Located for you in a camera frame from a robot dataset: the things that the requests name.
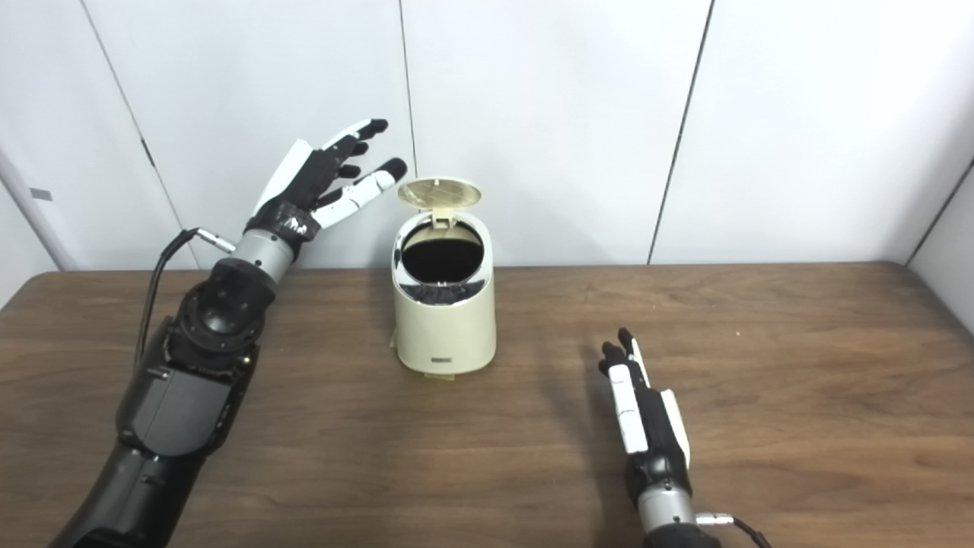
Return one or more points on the small gray wall label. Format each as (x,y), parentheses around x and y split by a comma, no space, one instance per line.
(41,194)

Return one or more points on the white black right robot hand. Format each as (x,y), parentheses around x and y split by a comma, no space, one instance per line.
(647,426)

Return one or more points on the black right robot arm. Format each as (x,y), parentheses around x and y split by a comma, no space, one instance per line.
(670,517)

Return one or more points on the cream-colored lidded bin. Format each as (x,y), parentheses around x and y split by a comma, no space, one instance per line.
(445,327)

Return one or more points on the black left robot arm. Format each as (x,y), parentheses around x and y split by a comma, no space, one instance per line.
(183,396)

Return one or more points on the black wall panel hinge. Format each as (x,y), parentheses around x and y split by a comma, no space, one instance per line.
(147,151)

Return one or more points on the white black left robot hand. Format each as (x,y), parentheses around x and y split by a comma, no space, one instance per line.
(304,183)

